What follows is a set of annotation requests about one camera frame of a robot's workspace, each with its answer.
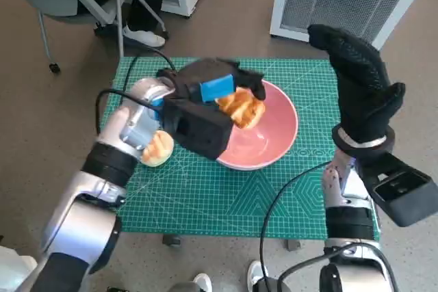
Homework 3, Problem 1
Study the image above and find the golden bread roll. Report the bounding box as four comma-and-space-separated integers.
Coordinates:
215, 87, 266, 131
141, 130, 175, 168

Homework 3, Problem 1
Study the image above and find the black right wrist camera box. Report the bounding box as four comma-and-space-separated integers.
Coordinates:
355, 150, 432, 228

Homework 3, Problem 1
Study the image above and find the large white mesh cabinet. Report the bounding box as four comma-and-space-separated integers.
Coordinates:
269, 0, 438, 52

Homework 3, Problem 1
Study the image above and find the black gloved right hand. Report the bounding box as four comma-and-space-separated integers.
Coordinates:
307, 23, 407, 145

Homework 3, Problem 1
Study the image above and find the white shoe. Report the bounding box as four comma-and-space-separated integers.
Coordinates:
193, 273, 213, 292
246, 260, 271, 292

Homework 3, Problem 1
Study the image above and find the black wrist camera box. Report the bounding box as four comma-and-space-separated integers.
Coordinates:
355, 150, 432, 228
161, 95, 234, 161

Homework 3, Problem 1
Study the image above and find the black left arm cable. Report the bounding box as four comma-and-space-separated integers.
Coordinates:
94, 89, 162, 135

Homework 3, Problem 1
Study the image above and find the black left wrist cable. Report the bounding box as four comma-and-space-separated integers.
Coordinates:
123, 47, 176, 88

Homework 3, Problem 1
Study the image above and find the looped black right arm cable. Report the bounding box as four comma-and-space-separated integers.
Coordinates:
279, 242, 400, 292

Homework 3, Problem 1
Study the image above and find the white robot torso shell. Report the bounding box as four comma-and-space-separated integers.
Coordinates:
0, 245, 38, 292

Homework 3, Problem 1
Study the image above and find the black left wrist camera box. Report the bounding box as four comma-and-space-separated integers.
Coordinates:
161, 95, 234, 161

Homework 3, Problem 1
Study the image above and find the long black right arm cable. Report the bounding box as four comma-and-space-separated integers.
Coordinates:
259, 160, 335, 281

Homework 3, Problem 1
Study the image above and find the pink bowl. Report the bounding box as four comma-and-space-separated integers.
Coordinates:
215, 78, 299, 172

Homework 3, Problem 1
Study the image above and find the black left hand blue tape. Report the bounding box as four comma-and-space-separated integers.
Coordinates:
174, 57, 267, 103

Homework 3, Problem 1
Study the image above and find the green cutting mat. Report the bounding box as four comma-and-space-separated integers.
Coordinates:
109, 56, 381, 241

